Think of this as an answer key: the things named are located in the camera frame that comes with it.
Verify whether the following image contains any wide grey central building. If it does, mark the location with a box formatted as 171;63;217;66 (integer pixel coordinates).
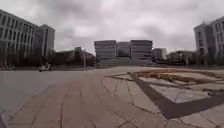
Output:
93;39;158;66

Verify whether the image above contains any low dark building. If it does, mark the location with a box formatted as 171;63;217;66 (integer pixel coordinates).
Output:
53;46;97;66

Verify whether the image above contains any small pale building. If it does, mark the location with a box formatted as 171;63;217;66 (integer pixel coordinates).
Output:
151;47;167;61

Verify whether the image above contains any white vehicle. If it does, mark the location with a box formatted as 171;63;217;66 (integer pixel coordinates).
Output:
37;63;54;73

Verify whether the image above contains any low distant building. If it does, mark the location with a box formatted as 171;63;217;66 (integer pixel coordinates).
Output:
166;50;198;65

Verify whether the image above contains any row of bare trees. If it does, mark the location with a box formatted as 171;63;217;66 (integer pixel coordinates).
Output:
0;41;56;68

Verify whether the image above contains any tall grey office building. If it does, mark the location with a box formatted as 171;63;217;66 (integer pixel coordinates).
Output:
0;9;56;67

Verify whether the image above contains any grey multistorey building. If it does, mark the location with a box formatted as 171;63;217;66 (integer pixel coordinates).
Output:
193;15;224;66

